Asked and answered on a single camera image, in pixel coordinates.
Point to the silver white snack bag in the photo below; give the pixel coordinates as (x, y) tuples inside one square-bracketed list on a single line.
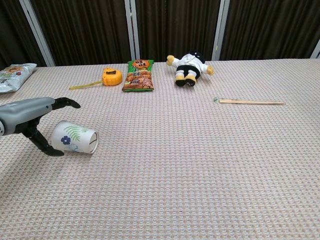
[(13, 76)]

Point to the yellow tape measure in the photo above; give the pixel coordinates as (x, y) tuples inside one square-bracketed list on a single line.
[(112, 77)]

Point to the grey metal partition post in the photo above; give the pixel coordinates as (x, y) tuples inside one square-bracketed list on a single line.
[(132, 30), (37, 33), (220, 30), (315, 50)]

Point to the black white plush doll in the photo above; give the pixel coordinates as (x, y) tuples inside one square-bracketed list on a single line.
[(190, 67)]

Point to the wooden chopstick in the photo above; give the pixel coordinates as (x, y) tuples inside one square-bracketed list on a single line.
[(250, 101)]

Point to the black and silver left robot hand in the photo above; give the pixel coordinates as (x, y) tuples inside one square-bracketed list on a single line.
[(22, 115)]

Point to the white floral paper cup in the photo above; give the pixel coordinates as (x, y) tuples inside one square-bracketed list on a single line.
[(72, 137)]

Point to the black pleated curtain panel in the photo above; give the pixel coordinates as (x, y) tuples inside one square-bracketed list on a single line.
[(270, 27), (15, 32), (175, 27), (87, 30)]

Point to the green orange snack bag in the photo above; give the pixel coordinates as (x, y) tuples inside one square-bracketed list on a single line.
[(138, 76)]

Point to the pink woven tablecloth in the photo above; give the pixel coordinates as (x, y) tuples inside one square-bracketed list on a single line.
[(175, 162)]

